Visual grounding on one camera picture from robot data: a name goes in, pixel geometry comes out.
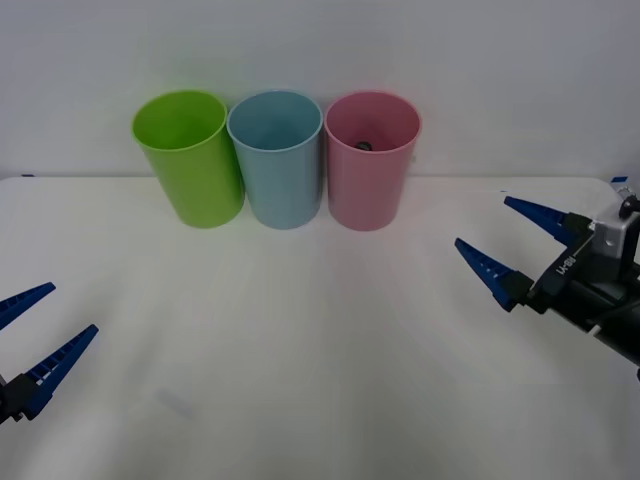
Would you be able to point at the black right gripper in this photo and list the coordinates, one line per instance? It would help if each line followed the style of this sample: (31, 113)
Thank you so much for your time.
(575, 295)

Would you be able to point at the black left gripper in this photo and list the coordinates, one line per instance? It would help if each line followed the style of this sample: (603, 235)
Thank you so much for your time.
(4, 400)

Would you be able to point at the small bottle with black cap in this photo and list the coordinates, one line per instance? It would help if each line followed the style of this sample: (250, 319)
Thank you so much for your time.
(363, 145)

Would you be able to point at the pink plastic bin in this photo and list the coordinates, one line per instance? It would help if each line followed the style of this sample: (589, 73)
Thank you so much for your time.
(365, 190)

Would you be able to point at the green plastic bin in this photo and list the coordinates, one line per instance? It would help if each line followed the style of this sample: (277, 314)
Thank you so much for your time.
(195, 175)

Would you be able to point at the pale blue plastic bin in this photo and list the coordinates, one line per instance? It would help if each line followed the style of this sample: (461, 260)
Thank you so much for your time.
(280, 180)

